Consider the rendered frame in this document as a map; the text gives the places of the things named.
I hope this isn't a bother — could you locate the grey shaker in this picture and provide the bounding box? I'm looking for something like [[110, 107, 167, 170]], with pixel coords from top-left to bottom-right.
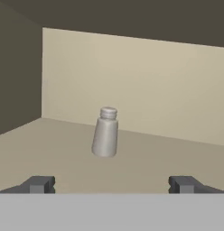
[[91, 106, 119, 159]]

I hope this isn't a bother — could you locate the beige cabinet interior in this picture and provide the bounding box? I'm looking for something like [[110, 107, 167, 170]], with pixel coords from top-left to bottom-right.
[[0, 0, 224, 195]]

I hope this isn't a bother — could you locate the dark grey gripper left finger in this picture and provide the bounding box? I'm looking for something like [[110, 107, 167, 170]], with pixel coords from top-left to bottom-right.
[[0, 175, 56, 195]]

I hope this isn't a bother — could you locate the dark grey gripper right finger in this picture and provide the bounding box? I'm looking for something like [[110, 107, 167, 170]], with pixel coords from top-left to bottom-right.
[[168, 175, 224, 195]]

